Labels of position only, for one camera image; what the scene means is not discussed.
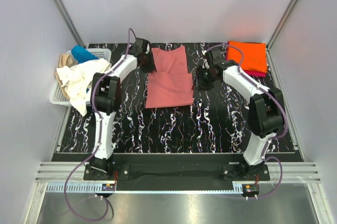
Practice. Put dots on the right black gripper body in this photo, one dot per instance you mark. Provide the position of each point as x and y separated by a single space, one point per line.
204 78

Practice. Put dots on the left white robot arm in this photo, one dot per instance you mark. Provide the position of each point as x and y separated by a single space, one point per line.
106 99

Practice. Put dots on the right aluminium frame post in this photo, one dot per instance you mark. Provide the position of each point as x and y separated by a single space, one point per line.
288 11

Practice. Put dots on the white plastic laundry basket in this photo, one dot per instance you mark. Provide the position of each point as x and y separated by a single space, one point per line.
56 96

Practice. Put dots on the white t-shirt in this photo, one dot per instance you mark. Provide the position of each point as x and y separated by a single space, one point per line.
77 81

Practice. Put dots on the blue t-shirt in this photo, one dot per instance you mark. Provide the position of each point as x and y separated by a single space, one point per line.
82 55

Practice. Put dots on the white slotted cable duct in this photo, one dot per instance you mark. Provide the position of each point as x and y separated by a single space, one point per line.
105 188

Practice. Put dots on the aluminium frame post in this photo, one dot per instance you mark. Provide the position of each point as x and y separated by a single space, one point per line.
288 11
69 23

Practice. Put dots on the folded orange t-shirt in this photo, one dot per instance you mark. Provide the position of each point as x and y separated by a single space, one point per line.
254 53

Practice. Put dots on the folded magenta t-shirt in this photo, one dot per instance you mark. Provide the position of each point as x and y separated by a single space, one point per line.
256 71

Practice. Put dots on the left aluminium frame post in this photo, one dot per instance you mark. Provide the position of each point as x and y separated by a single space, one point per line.
69 23

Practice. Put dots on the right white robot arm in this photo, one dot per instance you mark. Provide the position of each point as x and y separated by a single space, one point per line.
266 116

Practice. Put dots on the beige t-shirt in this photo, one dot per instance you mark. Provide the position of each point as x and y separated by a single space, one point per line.
65 60

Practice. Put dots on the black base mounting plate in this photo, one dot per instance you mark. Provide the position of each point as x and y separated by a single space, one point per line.
190 182

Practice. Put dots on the salmon pink t-shirt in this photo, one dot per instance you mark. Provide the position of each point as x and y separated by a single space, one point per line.
171 84

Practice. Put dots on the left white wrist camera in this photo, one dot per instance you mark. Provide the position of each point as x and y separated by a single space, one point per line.
148 48

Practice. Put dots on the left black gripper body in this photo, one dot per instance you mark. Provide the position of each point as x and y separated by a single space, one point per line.
148 65

